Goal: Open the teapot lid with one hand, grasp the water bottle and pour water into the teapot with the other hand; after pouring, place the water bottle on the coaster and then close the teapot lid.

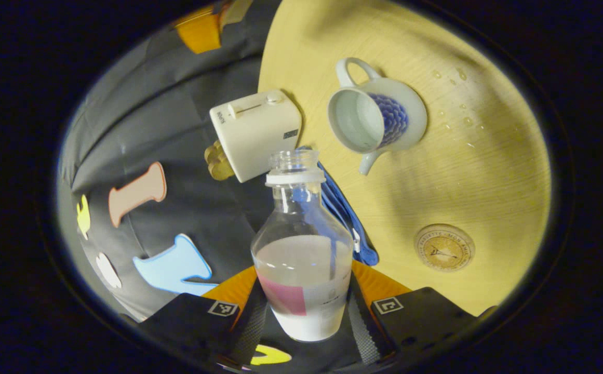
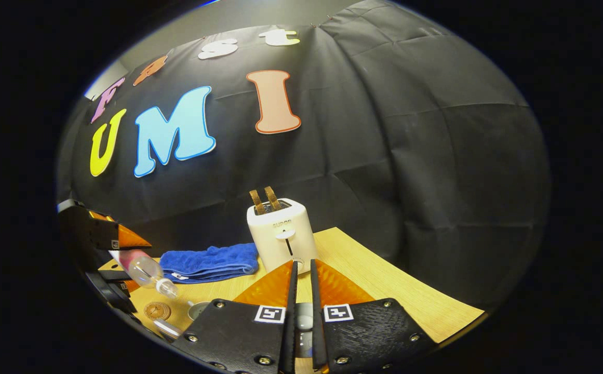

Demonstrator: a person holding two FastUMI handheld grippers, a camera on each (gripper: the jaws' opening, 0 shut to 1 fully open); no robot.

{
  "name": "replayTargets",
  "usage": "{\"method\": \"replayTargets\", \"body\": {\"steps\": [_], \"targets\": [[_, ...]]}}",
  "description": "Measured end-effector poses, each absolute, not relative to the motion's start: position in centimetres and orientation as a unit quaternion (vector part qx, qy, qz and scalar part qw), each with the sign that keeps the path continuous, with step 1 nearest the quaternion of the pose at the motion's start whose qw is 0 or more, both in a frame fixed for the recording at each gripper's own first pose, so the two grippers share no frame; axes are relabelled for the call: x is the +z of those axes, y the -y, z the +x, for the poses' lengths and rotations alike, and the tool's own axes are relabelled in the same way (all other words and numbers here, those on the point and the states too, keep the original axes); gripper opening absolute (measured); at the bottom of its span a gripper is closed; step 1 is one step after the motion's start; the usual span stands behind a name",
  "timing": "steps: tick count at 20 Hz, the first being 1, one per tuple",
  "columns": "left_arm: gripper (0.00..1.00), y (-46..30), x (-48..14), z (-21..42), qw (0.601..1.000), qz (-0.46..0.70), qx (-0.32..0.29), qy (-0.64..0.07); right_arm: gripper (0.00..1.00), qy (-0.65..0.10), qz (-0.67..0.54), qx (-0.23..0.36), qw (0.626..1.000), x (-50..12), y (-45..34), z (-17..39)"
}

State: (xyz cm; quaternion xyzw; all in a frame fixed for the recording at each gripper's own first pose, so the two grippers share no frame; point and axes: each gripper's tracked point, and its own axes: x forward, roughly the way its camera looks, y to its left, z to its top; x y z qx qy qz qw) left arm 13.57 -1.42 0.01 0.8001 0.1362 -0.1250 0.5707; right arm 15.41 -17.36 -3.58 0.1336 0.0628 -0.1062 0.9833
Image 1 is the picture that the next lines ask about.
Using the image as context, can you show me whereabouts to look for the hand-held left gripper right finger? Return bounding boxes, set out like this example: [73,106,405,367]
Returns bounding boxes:
[348,260,497,365]

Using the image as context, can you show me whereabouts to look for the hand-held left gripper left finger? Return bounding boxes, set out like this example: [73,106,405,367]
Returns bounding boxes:
[136,266,271,366]

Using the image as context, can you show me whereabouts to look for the clear plastic water bottle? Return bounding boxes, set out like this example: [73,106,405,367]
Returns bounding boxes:
[251,150,354,342]

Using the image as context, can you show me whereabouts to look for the round wooden coaster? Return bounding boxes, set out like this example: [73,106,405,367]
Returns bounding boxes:
[414,224,476,272]

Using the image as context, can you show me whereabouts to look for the blue patterned white teacup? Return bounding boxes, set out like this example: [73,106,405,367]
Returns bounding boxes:
[327,57,428,176]

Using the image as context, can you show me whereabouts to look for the folded blue towel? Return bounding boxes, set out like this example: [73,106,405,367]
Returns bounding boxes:
[296,146,380,266]

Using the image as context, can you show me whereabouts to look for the black backdrop cloth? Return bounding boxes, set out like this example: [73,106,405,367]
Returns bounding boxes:
[56,0,364,370]

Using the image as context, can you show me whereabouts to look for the white toaster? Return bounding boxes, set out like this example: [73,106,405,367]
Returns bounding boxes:
[209,90,302,183]

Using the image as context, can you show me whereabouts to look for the brown toast slice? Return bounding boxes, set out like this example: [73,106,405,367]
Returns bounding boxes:
[204,140,229,167]
[209,156,235,181]

